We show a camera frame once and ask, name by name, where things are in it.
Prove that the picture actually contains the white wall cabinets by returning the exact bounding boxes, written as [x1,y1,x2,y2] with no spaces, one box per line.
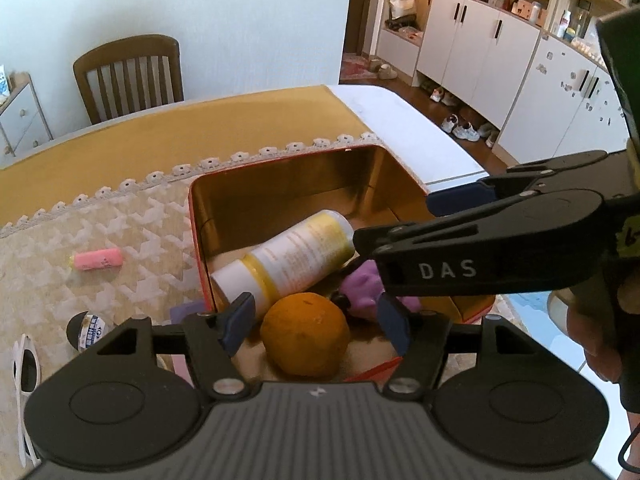
[375,0,639,162]

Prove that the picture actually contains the white tote bag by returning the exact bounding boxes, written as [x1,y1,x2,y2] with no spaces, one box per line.
[390,0,416,20]

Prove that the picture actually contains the white sneakers pair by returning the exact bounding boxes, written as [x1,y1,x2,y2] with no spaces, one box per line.
[440,114,480,142]

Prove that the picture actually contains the quilted beige table mat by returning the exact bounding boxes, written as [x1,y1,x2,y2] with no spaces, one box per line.
[0,131,547,480]

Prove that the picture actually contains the beige slippers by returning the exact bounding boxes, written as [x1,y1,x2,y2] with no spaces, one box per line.
[369,58,398,80]

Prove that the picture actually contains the pink cylinder tube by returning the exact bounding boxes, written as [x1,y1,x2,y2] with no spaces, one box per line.
[70,247,124,271]

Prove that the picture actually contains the purple small block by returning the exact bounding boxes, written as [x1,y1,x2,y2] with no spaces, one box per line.
[169,300,206,324]

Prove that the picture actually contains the yellow table cloth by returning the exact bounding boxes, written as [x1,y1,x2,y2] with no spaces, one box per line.
[1,86,367,223]

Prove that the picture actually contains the pink rectangular block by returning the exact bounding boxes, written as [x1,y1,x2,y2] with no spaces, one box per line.
[156,354,194,386]

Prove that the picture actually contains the dark brown door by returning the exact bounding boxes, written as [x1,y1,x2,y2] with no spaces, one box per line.
[343,0,371,54]

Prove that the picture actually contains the white drawer cabinet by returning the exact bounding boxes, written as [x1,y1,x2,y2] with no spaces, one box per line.
[1,72,53,167]

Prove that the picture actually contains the red patterned door rug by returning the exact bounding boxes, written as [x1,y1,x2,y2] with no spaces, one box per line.
[340,55,378,81]

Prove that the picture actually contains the brown wooden chair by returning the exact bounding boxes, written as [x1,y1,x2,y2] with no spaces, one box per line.
[73,34,184,125]

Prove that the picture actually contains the white yellow lotion bottle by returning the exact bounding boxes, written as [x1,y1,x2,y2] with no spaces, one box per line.
[209,209,355,321]

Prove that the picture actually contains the orange fruit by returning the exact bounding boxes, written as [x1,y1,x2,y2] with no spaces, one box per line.
[260,292,350,378]

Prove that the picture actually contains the red metal tin box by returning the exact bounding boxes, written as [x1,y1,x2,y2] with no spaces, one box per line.
[188,143,497,384]

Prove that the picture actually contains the purple spiky plush toy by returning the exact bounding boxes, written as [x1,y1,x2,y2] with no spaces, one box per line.
[331,260,421,324]

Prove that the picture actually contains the white frame sunglasses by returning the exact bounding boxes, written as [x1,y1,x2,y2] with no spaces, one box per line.
[12,334,41,467]

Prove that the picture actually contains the person right hand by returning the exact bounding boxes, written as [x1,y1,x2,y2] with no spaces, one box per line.
[564,278,640,480]

